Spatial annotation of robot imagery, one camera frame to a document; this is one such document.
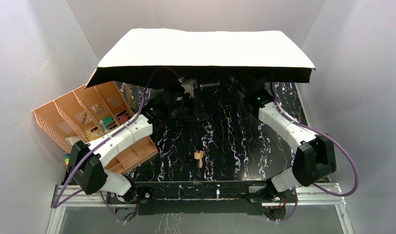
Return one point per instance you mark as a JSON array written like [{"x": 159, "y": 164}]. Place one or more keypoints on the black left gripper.
[{"x": 191, "y": 109}]

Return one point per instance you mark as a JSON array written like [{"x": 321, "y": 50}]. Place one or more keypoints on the beige and black folding umbrella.
[{"x": 143, "y": 49}]

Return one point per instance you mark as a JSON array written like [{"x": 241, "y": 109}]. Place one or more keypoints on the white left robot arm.
[{"x": 88, "y": 161}]

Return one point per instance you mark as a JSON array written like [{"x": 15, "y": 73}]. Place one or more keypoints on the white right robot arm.
[{"x": 314, "y": 154}]

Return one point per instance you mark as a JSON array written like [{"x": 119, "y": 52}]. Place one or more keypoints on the pink eraser block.
[{"x": 123, "y": 119}]

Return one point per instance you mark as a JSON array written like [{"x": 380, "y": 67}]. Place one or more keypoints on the green eraser block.
[{"x": 108, "y": 122}]

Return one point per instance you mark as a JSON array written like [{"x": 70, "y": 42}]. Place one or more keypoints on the glue stick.
[{"x": 103, "y": 126}]

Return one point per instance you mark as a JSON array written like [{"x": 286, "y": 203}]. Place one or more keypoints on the orange plastic desk organizer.
[{"x": 67, "y": 119}]

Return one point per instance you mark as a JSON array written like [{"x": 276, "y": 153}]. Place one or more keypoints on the yellow spiral notebook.
[{"x": 94, "y": 133}]

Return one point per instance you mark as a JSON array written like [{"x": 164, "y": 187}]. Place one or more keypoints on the coloured marker set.
[{"x": 66, "y": 157}]

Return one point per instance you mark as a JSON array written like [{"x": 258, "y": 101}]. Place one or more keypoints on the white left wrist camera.
[{"x": 189, "y": 87}]

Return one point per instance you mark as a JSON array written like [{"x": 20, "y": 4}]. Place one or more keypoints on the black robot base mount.
[{"x": 204, "y": 197}]

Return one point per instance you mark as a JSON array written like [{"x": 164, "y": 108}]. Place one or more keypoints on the aluminium frame rail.
[{"x": 326, "y": 194}]

